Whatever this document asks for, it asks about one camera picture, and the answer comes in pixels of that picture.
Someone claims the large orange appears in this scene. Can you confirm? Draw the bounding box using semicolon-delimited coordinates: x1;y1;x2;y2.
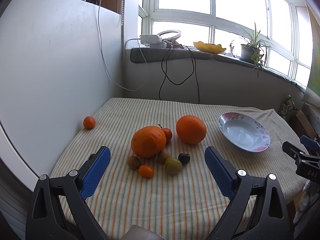
176;115;207;145
131;126;167;158

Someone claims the small mandarin by wall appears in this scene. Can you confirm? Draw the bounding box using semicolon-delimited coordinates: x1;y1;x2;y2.
83;116;96;129

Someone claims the black cable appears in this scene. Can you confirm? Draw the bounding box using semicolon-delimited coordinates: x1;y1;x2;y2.
158;45;201;104

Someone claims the white window frame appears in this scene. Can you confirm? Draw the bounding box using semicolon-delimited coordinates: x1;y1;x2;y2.
137;0;313;87

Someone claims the ring light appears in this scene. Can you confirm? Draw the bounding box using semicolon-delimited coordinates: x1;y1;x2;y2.
157;30;181;43

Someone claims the striped table cloth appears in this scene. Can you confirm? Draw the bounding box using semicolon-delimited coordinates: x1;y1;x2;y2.
51;98;306;239

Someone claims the mandarin with stem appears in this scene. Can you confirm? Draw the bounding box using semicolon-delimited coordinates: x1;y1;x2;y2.
158;124;172;144

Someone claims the yellow bowl on sill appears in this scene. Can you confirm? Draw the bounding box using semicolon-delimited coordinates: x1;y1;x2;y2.
193;41;226;55

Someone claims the brown kiwi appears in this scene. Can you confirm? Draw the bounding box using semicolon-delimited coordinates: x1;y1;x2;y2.
127;155;140;170
157;150;171;164

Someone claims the small orange kumquat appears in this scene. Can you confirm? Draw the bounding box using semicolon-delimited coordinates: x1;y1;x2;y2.
138;165;154;178

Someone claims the white cable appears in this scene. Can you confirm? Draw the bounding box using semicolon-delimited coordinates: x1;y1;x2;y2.
96;0;151;92

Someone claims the grey window sill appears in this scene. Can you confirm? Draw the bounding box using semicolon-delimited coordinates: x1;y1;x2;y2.
130;47;308;91

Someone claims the green plum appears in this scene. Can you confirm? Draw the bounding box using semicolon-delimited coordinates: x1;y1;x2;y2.
164;157;183;176

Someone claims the white power strip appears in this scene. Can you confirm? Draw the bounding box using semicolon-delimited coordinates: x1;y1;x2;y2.
140;34;167;49

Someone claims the green packet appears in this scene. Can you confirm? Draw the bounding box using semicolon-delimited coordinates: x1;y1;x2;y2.
278;95;298;120

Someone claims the dark purple plum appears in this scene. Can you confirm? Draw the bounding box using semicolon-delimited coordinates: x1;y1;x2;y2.
178;153;190;166

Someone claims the floral white bowl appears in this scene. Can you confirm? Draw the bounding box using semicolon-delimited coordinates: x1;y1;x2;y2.
218;112;271;153

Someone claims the potted spider plant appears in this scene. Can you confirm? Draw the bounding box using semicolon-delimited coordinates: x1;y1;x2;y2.
240;24;271;78

